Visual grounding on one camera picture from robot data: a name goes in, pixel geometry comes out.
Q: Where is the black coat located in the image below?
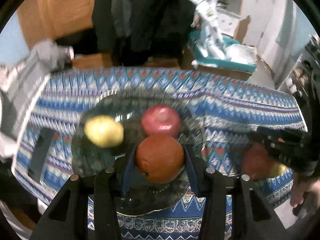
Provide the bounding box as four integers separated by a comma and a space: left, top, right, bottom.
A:
91, 0, 195, 65

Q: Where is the clear plastic bag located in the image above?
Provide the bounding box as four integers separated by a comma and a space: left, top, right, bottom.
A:
225, 44, 257, 64

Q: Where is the white door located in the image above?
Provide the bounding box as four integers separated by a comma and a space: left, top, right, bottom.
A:
246, 0, 285, 63

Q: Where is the shoe rack with shoes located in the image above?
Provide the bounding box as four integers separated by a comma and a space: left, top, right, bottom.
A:
285, 55, 313, 98

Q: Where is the dark grey jacket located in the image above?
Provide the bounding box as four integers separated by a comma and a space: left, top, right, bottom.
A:
111, 0, 130, 38

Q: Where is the orange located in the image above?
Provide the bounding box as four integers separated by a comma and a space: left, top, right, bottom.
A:
136, 134, 185, 183

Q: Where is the blue patterned tablecloth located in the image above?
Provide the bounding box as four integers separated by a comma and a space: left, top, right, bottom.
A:
11, 66, 309, 240

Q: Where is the glass shoe rack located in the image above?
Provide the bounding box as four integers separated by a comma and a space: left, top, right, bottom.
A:
280, 34, 320, 98

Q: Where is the red apple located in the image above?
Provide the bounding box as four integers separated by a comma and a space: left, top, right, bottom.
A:
241, 142, 274, 180
141, 106, 182, 138

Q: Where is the green glass bowl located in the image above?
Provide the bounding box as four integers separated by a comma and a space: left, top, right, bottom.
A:
72, 90, 208, 217

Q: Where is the white patterned box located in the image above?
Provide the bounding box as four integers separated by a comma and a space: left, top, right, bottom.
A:
219, 7, 242, 37

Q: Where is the person's right hand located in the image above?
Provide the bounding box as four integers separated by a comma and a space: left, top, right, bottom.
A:
290, 172, 320, 215

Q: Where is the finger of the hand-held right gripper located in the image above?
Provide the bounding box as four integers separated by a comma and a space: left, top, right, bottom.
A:
254, 126, 280, 160

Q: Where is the teal plastic bin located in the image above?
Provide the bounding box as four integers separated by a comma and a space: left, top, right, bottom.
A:
189, 31, 258, 73

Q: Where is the yellow mango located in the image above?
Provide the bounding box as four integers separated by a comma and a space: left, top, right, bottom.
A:
84, 115, 125, 148
271, 162, 288, 178

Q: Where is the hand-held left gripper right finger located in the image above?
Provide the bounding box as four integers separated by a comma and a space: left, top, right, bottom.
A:
184, 146, 286, 240

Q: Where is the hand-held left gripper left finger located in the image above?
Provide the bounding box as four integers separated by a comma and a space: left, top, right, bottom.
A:
30, 152, 137, 240

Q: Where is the grey garment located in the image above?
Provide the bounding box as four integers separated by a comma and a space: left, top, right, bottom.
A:
32, 39, 74, 70

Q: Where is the large cardboard box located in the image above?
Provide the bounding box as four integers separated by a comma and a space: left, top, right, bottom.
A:
182, 47, 253, 82

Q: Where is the wooden louvered wardrobe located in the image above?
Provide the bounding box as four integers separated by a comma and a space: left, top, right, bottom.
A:
17, 0, 98, 45

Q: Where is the pale towel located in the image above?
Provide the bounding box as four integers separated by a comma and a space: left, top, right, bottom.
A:
0, 130, 19, 163

